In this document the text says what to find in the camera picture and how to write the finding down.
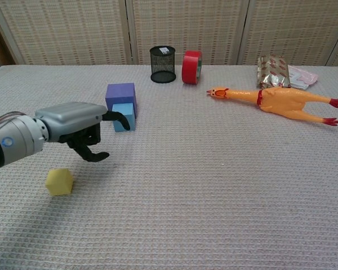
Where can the black mesh pen holder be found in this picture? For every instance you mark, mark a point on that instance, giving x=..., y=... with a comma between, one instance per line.
x=163, y=67

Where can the yellow rubber chicken toy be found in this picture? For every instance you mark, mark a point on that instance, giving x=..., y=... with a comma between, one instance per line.
x=281, y=101

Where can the blue foam cube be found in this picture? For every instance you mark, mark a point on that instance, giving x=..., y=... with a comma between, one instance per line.
x=124, y=108

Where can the brown wooden board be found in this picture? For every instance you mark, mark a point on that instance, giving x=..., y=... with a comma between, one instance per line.
x=1, y=45

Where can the large purple foam cube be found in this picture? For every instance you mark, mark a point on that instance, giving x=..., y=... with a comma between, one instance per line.
x=121, y=94

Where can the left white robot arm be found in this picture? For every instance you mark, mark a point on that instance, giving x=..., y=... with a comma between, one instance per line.
x=17, y=140

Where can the small yellow foam cube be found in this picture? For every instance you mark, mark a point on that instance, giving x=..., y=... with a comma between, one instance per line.
x=59, y=184

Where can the silver foil snack packet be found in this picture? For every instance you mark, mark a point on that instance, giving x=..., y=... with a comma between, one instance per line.
x=271, y=71

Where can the pink white plastic packet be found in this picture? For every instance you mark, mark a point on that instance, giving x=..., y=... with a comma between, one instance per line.
x=301, y=77

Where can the red tape roll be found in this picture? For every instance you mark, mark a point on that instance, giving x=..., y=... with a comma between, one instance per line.
x=189, y=67

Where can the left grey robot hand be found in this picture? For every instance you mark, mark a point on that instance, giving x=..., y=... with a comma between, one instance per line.
x=70, y=118

